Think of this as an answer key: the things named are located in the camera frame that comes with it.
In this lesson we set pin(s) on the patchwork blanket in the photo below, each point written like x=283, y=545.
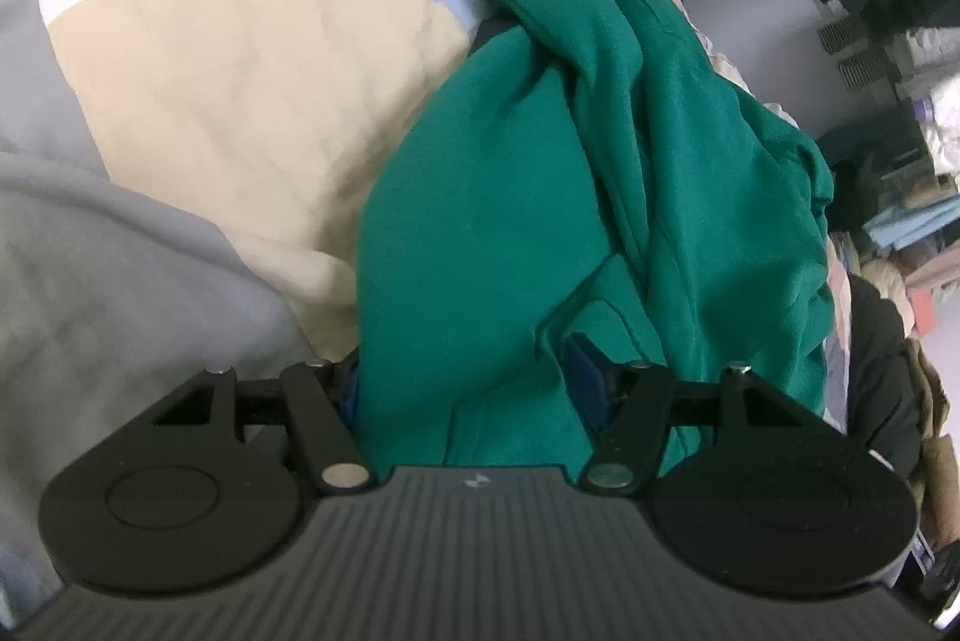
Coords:
x=247, y=56

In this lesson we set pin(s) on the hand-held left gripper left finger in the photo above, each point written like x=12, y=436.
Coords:
x=346, y=403

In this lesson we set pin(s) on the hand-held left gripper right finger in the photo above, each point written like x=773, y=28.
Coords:
x=585, y=379

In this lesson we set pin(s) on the grey fleece cloth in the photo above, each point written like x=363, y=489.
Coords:
x=112, y=281

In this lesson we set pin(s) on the pile of folded clothes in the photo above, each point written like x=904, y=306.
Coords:
x=922, y=214

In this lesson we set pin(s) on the wall radiator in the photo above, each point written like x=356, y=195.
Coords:
x=855, y=53

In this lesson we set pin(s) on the green hoodie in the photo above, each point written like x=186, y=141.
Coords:
x=510, y=221

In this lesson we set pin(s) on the black jacket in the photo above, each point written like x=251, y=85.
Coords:
x=881, y=371

